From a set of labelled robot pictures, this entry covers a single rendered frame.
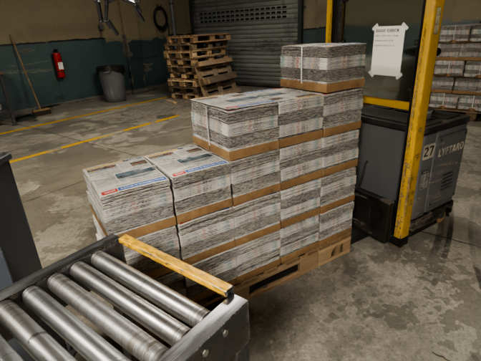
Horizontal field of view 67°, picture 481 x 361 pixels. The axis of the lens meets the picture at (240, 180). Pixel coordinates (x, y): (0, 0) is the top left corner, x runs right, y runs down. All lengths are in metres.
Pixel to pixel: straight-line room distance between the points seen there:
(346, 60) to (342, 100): 0.20
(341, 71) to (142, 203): 1.19
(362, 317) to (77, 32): 8.04
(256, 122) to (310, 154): 0.41
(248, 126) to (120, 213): 0.67
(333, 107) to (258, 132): 0.48
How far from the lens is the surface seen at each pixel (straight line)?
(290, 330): 1.96
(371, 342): 1.97
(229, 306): 0.89
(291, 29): 8.87
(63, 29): 8.79
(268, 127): 1.74
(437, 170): 2.72
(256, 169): 1.76
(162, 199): 1.55
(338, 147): 2.11
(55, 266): 1.16
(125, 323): 0.90
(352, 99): 2.10
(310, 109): 1.89
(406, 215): 2.52
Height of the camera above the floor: 1.39
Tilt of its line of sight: 23 degrees down
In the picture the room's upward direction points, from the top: 3 degrees counter-clockwise
